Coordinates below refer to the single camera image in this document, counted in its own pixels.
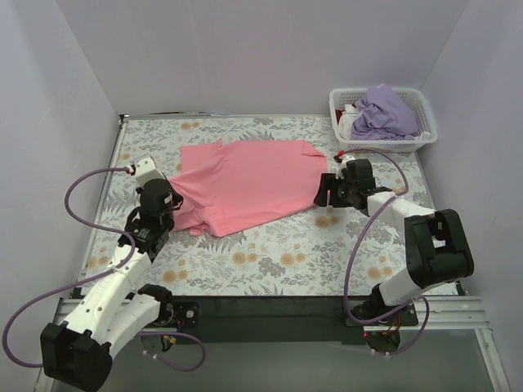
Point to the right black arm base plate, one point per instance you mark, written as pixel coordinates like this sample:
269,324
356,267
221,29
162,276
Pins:
405,317

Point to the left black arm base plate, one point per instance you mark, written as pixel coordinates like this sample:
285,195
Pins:
184,314

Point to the pink t shirt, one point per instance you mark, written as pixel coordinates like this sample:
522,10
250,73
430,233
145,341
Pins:
228,188

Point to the purple t shirt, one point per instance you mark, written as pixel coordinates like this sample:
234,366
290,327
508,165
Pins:
384,116

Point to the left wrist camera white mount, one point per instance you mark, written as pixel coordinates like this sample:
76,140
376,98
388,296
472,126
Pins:
144,169

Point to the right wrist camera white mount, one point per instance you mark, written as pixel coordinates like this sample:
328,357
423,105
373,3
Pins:
342,159

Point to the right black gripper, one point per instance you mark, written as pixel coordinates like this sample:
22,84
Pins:
328,190

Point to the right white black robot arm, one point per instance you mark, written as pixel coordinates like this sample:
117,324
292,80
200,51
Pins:
436,246

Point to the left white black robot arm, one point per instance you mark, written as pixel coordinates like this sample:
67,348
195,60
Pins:
81,350

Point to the white garment in basket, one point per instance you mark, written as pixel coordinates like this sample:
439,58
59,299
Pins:
351,113

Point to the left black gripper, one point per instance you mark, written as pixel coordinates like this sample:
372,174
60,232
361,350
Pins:
173,198

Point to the dark red garment in basket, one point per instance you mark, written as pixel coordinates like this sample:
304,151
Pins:
339,114

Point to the floral table mat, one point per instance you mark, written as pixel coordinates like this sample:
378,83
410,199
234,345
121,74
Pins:
313,253

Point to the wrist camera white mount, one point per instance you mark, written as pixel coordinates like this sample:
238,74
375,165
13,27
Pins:
342,159
144,169

